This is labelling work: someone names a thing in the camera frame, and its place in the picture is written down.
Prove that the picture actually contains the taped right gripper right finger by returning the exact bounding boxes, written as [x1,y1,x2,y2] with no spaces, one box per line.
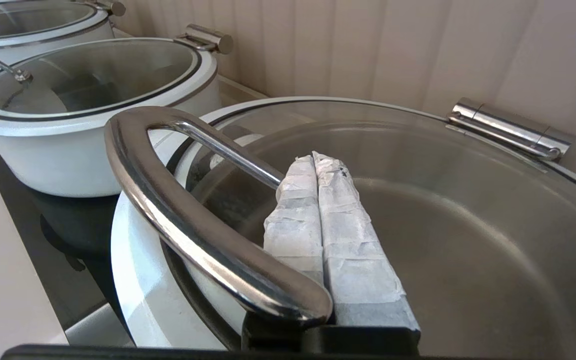
[313,151,421,333]

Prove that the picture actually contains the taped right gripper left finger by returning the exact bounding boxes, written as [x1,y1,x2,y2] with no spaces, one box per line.
[242,155,336,351]

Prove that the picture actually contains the glass lid with white rim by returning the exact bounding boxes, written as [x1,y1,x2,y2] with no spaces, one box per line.
[105,96,576,360]

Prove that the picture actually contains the white pot middle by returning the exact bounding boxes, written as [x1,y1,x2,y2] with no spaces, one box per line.
[0,37,204,123]

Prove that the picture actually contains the large black induction cooktop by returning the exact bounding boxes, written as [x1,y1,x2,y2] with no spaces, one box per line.
[0,141,134,346]

